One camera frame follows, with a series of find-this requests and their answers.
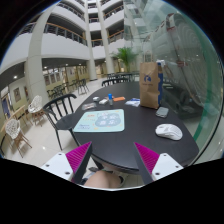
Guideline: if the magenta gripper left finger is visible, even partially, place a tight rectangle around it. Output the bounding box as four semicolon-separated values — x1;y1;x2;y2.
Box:
40;141;93;185

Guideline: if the clear plastic packet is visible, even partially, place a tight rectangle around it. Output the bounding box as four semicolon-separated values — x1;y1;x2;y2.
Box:
82;103;96;111

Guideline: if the black chair behind table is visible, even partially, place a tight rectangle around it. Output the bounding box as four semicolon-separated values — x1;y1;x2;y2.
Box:
101;77;129;87

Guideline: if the white lattice chair far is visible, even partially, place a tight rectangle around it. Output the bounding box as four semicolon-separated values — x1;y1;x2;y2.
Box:
28;95;44;122

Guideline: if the grey smartphone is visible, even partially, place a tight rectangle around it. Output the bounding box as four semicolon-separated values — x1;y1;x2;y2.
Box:
156;107;169;118

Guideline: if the blue white packet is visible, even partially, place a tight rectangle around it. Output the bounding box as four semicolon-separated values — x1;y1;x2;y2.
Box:
126;98;140;107

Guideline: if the black wooden chair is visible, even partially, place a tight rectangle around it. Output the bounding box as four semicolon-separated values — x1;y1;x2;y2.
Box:
43;93;78;143

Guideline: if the person's knee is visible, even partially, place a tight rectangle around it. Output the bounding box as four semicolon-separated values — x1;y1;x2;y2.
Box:
85;170;121;188

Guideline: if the orange card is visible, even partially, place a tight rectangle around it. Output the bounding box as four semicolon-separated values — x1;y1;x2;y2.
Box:
113;97;125;102

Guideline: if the light green mouse pad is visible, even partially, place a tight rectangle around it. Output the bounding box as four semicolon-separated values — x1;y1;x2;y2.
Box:
73;109;125;133

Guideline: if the small blue-capped bottle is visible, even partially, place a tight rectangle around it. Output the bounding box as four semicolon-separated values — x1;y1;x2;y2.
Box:
108;94;113;105

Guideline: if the small white box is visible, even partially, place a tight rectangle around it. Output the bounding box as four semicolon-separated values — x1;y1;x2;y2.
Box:
93;97;100;102

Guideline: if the white lattice chair near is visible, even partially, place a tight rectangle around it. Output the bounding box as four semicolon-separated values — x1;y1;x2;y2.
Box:
5;119;31;151

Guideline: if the white tissue packet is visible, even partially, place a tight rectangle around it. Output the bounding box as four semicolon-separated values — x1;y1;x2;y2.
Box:
99;99;108;105

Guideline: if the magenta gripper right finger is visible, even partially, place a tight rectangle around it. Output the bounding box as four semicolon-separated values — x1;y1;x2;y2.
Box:
133;142;185;185

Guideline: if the white lattice chair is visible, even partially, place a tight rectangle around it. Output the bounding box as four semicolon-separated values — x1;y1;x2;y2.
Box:
5;119;31;151
28;95;44;122

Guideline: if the green potted palm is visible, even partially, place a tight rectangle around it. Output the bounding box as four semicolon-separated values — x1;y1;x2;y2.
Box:
112;47;137;71

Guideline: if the white computer mouse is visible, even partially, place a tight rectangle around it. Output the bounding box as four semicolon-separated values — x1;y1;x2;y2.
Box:
155;124;183;140

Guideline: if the black oval table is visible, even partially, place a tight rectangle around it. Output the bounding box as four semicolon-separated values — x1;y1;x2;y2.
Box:
75;82;199;174

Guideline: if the brown paper bag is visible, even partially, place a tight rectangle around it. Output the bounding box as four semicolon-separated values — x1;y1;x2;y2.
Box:
139;61;161;110

